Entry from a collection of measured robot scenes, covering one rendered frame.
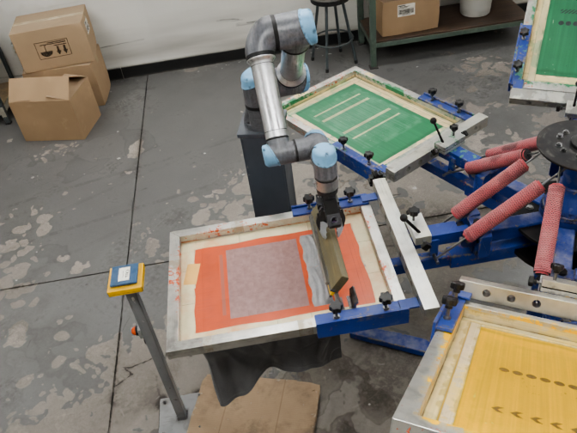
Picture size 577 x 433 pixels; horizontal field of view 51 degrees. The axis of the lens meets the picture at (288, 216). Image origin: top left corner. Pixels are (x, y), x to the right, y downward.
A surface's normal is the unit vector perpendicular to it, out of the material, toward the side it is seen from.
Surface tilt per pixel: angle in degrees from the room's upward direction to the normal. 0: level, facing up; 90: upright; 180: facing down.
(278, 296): 0
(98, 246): 0
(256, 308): 0
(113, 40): 90
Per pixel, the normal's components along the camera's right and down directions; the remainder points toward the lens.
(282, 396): -0.11, -0.76
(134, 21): 0.13, 0.63
